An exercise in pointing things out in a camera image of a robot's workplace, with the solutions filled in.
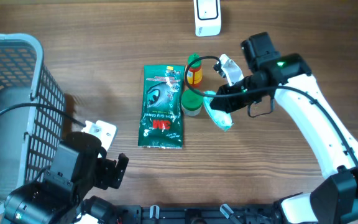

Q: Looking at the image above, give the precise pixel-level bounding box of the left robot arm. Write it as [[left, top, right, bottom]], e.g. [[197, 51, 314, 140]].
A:
[[1, 132, 129, 223]]

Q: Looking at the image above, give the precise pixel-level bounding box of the green lid glass jar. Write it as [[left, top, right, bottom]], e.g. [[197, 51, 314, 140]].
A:
[[181, 90, 203, 116]]

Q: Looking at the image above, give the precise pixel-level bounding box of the green 3M gloves packet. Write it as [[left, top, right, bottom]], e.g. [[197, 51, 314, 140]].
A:
[[138, 65, 185, 149]]

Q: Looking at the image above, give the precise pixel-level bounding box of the yellow red sauce bottle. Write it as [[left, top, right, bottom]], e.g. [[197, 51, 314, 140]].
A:
[[186, 53, 203, 88]]

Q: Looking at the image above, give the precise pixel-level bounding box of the white barcode scanner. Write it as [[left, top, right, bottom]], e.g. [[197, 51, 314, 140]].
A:
[[193, 0, 222, 37]]

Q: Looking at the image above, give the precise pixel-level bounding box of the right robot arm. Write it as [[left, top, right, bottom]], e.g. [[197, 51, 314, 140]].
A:
[[210, 32, 358, 223]]

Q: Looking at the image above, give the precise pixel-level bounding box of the grey plastic mesh basket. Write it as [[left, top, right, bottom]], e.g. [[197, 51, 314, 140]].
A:
[[0, 34, 65, 214]]

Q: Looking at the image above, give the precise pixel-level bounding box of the mint wet wipes pack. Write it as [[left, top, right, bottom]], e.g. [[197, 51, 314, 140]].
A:
[[203, 96, 233, 131]]

